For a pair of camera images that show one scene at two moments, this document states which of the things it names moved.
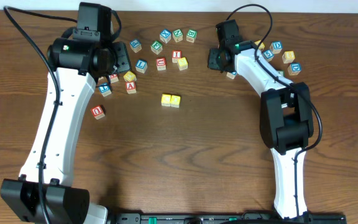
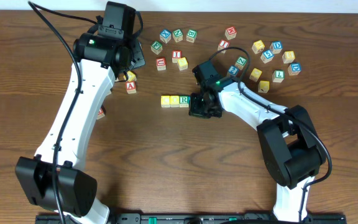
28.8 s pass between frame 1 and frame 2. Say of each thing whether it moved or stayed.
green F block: stayed
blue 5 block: stayed
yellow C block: stayed
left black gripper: moved
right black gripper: moved
